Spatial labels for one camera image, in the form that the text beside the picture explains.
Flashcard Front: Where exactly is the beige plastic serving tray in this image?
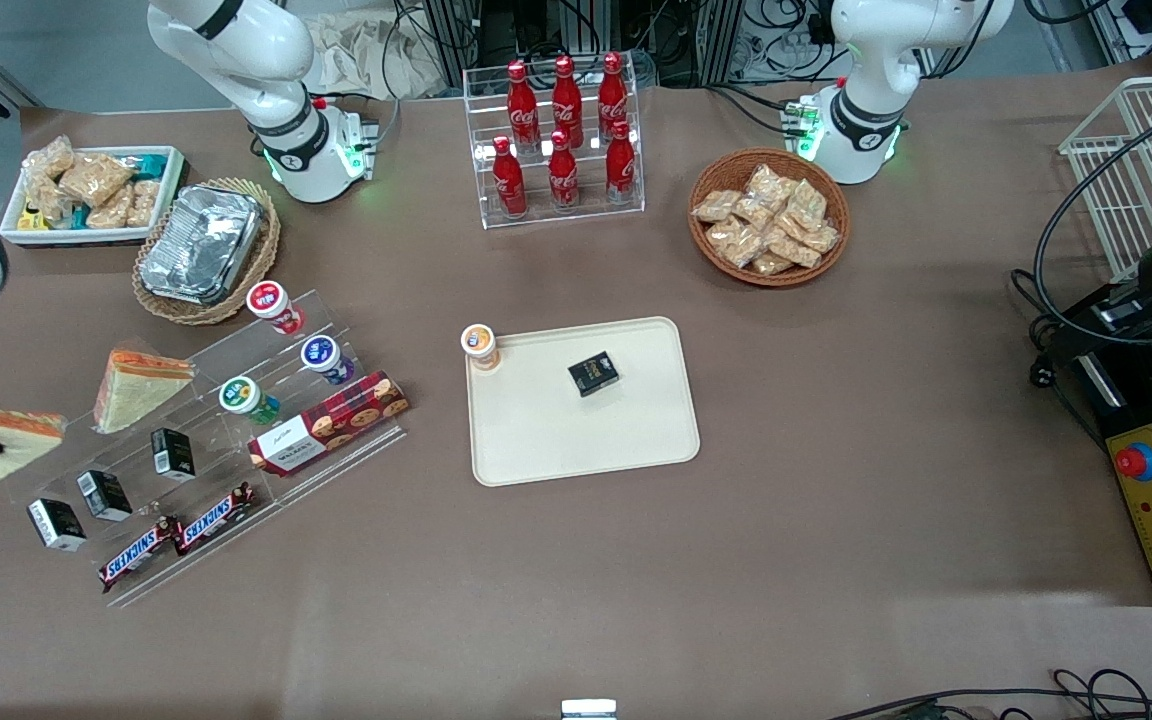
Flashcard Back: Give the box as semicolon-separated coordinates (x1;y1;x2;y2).
464;316;702;488

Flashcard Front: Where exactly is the black control box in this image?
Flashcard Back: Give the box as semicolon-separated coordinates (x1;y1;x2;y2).
1074;338;1152;608

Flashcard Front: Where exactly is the flat woven wicker basket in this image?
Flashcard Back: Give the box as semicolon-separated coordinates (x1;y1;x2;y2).
132;178;282;326

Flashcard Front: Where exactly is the clear acrylic tiered stand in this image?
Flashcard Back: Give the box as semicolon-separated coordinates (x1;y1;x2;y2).
11;290;408;609

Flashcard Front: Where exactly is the white rectangular bin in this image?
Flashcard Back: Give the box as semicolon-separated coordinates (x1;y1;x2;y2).
0;145;187;249

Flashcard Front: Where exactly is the round brown wicker basket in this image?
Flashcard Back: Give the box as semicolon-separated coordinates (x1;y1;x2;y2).
688;148;851;289

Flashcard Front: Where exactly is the red Coca-Cola bottle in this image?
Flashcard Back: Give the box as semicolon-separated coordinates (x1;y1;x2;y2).
548;130;580;213
492;136;528;219
552;55;584;149
598;52;629;141
507;61;540;153
605;121;637;205

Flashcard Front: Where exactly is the green lid cup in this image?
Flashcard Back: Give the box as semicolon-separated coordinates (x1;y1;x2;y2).
219;376;281;426

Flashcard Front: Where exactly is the black tissue pack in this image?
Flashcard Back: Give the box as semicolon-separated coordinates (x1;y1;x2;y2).
27;498;88;552
568;352;620;398
150;428;197;482
76;470;133;523

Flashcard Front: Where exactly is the aluminium equipment frame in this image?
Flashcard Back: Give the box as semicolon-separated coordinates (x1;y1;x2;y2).
421;0;749;89

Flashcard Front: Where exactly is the black floor cable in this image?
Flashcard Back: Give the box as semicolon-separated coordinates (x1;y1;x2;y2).
826;668;1152;720

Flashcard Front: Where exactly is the black looped cable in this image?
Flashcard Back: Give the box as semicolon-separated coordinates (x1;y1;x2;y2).
1033;88;1152;347

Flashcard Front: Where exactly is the red lid cup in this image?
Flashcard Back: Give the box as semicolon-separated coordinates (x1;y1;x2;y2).
246;281;305;336

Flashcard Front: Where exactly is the clear acrylic bottle rack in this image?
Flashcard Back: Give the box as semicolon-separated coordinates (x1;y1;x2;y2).
463;62;646;231

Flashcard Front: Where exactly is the red tartan cookie box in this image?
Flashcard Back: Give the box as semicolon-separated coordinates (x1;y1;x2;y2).
248;371;410;477

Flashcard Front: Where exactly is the aluminium foil container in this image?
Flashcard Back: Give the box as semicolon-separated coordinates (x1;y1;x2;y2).
139;185;268;305

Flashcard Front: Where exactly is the beige crumpled cloth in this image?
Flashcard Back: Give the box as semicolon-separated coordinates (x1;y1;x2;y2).
298;10;449;102

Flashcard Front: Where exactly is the white wire basket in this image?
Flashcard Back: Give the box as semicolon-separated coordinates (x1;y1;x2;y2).
1058;72;1152;283

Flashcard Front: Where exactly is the triangle sandwich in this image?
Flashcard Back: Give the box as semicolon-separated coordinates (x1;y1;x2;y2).
94;348;195;434
0;404;68;503

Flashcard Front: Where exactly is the orange lid cup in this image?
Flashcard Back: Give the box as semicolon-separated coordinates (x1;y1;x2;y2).
461;324;503;374

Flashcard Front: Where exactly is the blue lid cup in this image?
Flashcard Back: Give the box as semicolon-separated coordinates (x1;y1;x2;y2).
300;335;355;387

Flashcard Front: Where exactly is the Snickers bar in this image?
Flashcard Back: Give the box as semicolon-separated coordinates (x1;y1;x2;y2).
174;482;257;556
99;516;183;593

